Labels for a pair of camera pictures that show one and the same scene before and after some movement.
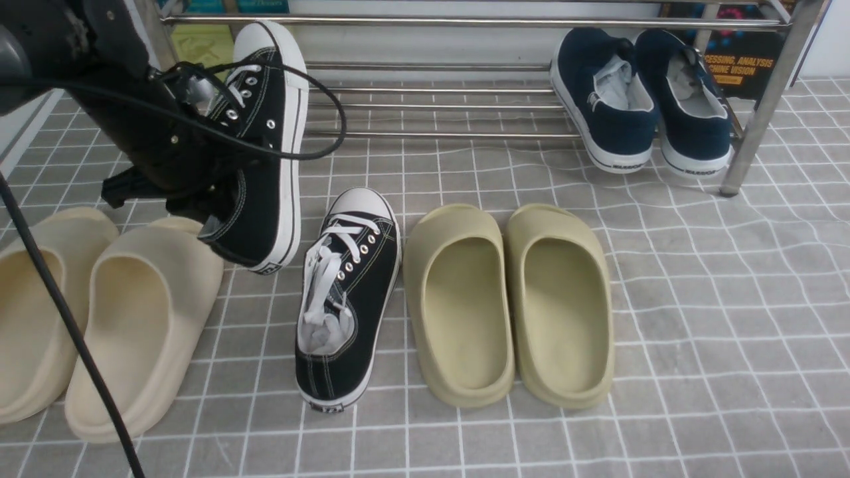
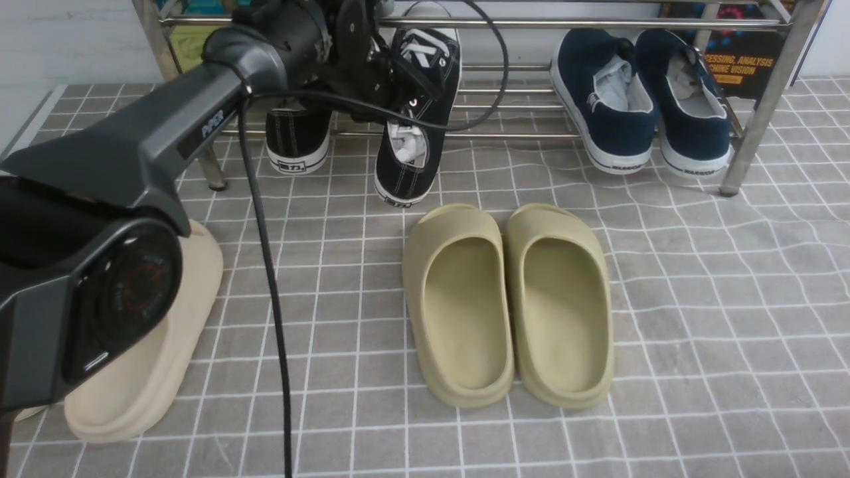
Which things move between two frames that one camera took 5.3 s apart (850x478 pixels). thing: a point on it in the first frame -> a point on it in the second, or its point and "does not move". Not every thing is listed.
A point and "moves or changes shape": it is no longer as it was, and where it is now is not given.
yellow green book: [211, 45] does not move
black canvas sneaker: [261, 111] moves or changes shape
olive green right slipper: [559, 290] does not move
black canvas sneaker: [349, 289] -> [407, 153]
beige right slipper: [154, 287] does not move
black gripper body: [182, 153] -> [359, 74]
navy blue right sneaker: [692, 115] does not move
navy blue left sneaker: [611, 111] does not move
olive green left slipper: [458, 285] does not move
